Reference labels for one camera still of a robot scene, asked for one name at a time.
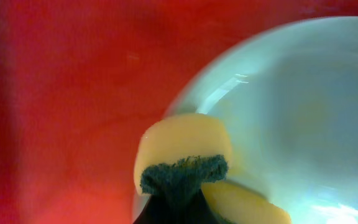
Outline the yellow green sponge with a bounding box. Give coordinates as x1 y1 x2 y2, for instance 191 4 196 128
134 113 291 224

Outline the pale green plate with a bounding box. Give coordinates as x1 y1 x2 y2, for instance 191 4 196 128
131 16 358 224

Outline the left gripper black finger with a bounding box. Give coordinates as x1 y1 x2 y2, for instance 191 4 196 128
133 189 220 224

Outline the red plastic tray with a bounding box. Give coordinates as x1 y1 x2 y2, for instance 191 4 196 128
0 0 358 223

